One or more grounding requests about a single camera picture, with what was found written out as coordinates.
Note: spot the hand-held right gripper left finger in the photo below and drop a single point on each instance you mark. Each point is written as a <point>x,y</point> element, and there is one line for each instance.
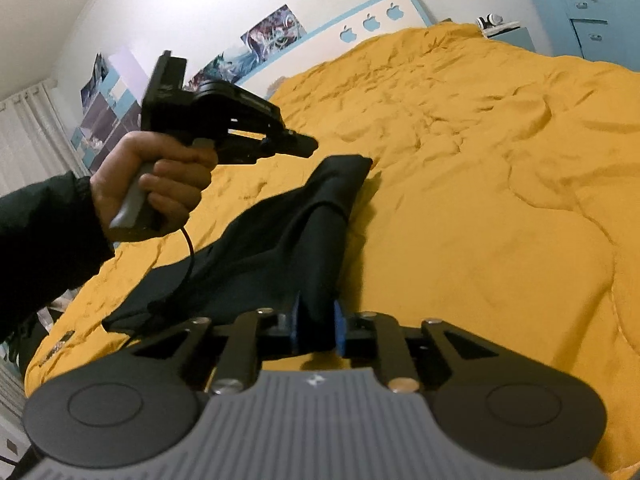
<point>296,327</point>

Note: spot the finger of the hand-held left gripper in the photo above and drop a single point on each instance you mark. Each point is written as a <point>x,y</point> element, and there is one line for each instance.
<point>300,144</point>

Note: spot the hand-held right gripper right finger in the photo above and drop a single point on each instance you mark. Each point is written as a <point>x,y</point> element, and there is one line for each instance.
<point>339,327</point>

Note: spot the black pants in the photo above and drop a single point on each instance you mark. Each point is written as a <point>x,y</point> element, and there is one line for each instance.
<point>270,260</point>

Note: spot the person's left hand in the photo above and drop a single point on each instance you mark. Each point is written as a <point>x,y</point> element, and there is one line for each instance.
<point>170,180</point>

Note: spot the white and blue headboard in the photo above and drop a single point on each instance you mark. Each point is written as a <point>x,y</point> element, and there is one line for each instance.
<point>350,30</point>

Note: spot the yellow quilted blanket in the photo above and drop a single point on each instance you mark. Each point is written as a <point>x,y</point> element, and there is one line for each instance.
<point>475,185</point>

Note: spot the white curtain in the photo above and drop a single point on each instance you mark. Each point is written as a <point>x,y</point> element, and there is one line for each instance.
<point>30,135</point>

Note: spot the black and white headphones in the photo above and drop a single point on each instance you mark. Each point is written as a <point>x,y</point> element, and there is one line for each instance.
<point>489,21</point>

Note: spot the black smartphone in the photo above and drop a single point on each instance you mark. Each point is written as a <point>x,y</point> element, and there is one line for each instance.
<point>61,345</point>

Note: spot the blue nightstand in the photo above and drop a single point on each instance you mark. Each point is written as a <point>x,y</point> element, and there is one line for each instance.
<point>515,37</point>

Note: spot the blue wardrobe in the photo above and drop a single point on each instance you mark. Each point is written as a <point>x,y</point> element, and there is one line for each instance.
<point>590,20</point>

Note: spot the anime wall poster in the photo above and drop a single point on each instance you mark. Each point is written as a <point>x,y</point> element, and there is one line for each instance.
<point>215,72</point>
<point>107,105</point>
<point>272,30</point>

